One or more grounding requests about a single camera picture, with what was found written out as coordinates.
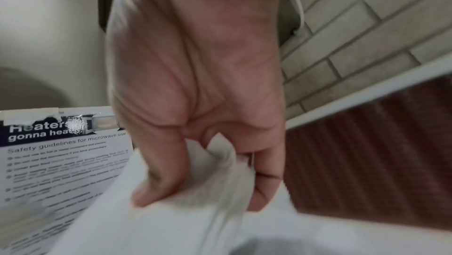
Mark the white cable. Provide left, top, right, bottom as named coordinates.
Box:
left=284, top=0, right=307, bottom=37

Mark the white microwave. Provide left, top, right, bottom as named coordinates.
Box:
left=226, top=53, right=452, bottom=255

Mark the printed safety guidelines sign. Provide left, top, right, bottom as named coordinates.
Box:
left=0, top=106, right=136, bottom=255

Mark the person's right hand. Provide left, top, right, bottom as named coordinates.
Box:
left=105, top=0, right=287, bottom=212

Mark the white paper towel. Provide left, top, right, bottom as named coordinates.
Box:
left=45, top=132, right=452, bottom=255

